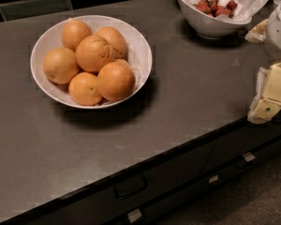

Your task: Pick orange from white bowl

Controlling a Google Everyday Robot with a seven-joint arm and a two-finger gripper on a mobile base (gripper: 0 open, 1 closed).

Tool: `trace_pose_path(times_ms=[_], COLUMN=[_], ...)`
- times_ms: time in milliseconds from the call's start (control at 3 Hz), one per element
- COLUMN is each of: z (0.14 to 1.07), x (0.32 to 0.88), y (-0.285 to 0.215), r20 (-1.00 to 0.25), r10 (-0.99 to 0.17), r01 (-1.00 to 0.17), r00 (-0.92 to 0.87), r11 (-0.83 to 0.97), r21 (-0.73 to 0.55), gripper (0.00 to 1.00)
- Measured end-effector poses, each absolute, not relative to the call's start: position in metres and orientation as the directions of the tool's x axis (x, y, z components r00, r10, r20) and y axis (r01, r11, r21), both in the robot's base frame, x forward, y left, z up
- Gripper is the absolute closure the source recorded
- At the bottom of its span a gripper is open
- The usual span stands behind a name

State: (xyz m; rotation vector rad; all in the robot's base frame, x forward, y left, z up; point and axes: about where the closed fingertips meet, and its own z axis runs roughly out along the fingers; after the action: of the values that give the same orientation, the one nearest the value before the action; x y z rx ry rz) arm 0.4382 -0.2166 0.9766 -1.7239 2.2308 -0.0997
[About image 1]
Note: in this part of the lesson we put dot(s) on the red strawberries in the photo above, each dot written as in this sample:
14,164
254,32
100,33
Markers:
214,9

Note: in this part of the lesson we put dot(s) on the white bowl with strawberries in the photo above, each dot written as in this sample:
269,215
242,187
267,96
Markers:
214,27

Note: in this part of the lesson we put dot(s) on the orange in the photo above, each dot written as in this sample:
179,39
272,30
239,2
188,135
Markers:
83,89
115,39
116,80
74,32
93,53
60,65

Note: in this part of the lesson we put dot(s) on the lower dark drawer front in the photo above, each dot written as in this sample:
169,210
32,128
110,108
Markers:
244,193

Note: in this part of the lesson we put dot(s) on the dark left drawer front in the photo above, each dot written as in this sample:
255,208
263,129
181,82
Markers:
111,197

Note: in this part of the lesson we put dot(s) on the dark right drawer front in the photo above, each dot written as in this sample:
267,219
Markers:
242,140

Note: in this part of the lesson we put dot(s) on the white bowl with oranges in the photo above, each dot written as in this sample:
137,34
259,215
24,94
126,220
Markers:
138,55

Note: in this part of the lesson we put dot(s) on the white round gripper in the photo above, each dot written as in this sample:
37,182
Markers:
279,32

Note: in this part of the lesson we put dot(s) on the dark drawer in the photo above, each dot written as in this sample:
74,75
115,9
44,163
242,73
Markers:
111,197
244,193
242,140

